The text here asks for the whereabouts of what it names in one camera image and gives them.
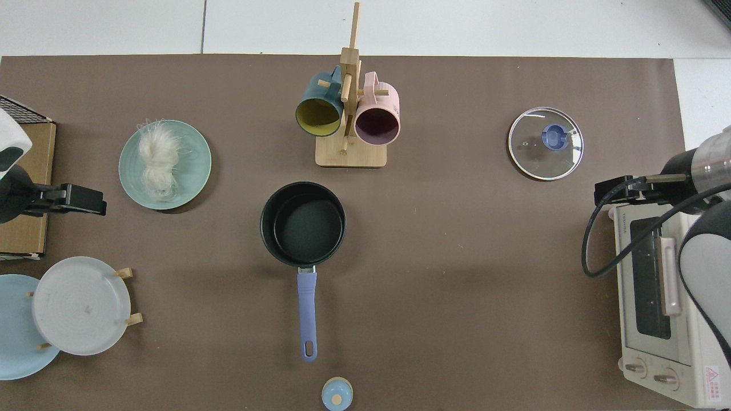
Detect glass lid blue knob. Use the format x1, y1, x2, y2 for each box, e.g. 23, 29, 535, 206
508, 107, 584, 182

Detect white vermicelli bundle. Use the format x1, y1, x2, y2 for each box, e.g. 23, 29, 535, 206
136, 118, 184, 200

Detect wooden plate rack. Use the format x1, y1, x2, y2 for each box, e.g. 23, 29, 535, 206
27, 267, 143, 350

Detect grey plate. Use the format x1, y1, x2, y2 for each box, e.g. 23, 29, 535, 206
31, 256, 132, 356

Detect pale green plate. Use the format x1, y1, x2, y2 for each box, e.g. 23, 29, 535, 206
118, 119, 212, 211

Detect light blue plate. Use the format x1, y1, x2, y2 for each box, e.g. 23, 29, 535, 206
0, 274, 61, 381

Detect pale toaster oven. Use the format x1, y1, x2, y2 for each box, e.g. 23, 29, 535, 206
608, 203, 731, 409

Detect brown table cloth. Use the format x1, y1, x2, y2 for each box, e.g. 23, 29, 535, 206
0, 54, 690, 411

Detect dark grey panel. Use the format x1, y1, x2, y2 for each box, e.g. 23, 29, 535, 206
701, 0, 731, 30

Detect pink ribbed mug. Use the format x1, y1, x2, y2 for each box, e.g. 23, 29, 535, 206
354, 71, 401, 146

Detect dark teal mug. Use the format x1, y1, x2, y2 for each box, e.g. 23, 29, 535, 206
295, 65, 345, 138

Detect wooden mug stand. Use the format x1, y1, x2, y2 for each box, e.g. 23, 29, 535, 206
315, 2, 390, 168

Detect small blue round thing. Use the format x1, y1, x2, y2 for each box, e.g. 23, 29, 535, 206
322, 377, 354, 411

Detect black pot purple handle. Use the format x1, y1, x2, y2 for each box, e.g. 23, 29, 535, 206
260, 182, 347, 362

